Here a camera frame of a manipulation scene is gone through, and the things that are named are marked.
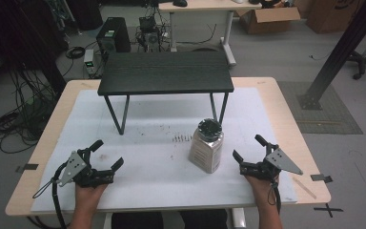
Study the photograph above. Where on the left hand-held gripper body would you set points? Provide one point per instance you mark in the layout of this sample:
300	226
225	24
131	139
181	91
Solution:
76	168

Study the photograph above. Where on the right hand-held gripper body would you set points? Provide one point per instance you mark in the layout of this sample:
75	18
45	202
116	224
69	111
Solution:
267	168

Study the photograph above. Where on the clear jar with black lid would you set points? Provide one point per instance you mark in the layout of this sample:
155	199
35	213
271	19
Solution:
206	151

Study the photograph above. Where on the person's right hand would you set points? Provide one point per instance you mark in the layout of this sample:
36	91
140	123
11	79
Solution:
263	192

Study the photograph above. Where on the person's left hand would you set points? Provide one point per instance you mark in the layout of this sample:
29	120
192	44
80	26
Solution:
87	194

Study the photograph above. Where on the white table mat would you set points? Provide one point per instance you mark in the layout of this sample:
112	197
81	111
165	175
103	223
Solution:
155	171

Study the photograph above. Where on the black tape strip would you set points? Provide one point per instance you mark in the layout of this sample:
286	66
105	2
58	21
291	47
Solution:
321	178
28	167

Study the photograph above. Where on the white table leg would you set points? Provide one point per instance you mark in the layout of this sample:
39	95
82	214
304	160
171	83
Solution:
238	218

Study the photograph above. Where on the grey floor mat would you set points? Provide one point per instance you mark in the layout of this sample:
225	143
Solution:
330	117

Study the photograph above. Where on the black tape cross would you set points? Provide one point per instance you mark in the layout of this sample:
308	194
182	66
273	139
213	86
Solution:
328	210

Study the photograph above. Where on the person's dark pants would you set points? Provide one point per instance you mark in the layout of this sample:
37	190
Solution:
168	220

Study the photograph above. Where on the small device with green display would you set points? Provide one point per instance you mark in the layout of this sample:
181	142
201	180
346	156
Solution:
90	62

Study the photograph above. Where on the black shelf with metal legs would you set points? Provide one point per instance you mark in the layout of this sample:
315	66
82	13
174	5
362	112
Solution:
165	71

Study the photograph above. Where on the black computer tower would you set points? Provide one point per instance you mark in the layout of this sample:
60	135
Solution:
114	36

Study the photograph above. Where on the black metal stand beam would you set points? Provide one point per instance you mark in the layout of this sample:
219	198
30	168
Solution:
340	52

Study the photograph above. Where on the open cardboard box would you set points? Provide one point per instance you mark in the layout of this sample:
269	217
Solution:
267	20

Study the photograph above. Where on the black office chair base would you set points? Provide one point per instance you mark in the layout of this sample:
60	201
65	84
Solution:
365	65

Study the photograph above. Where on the black curtain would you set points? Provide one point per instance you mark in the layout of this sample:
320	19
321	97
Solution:
16	35

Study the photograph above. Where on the large closed cardboard box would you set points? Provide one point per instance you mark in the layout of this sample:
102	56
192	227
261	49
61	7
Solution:
330	14

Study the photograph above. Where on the wooden desk with white legs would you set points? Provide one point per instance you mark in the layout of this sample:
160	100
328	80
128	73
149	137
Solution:
203	6

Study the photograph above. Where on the black computer mouse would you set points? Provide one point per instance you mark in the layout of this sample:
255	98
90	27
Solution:
180	3

